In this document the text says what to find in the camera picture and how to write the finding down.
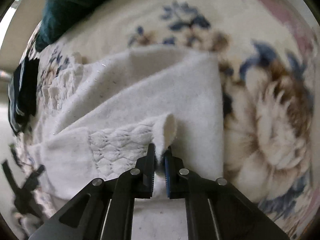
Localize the dark teal plush garment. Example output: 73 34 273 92
35 0 108 52

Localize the navy striped folded garment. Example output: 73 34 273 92
8 56 39 135

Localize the white knit sweater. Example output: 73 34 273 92
29 46 223 200

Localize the floral fleece blanket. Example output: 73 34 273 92
17 0 319 239

